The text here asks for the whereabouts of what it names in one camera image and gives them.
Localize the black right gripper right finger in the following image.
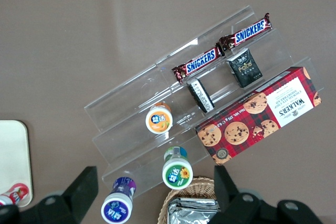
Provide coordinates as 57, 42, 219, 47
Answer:
208, 165, 323, 224

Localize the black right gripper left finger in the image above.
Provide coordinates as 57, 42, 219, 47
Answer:
0, 166, 99, 224

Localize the woven wicker basket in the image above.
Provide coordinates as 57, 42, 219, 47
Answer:
157, 176, 224, 224

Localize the foil wrapped sandwich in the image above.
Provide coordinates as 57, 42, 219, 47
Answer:
167, 197, 223, 224

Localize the cream plastic tray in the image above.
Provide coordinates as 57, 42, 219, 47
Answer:
0, 120, 34, 208

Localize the purple gum bottle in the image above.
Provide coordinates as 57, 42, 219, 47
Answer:
100, 176, 137, 224

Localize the red gum bottle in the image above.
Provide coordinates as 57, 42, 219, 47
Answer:
0, 183, 30, 206

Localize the green gum bottle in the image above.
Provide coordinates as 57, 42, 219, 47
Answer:
162, 146, 194, 190

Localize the clear acrylic stepped display shelf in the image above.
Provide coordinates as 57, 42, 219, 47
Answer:
83, 5, 325, 198

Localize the red Walkers cookie box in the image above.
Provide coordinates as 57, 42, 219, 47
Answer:
194, 66, 322, 166

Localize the orange gum bottle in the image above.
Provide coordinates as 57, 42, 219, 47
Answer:
145, 102, 174, 135

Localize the black tissue pack white label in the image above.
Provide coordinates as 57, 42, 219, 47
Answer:
186, 78, 215, 114

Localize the black Face tissue pack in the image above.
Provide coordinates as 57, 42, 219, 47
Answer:
225, 48, 264, 89

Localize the Snickers chocolate bar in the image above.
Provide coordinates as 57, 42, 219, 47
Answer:
218, 13, 273, 53
172, 47, 226, 84

